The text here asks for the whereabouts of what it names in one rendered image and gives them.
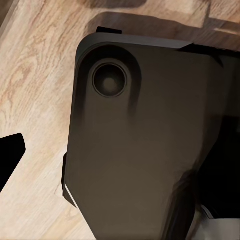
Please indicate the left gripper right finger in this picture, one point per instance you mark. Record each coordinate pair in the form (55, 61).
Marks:
(232, 149)

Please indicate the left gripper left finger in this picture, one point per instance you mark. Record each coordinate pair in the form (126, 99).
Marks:
(12, 149)

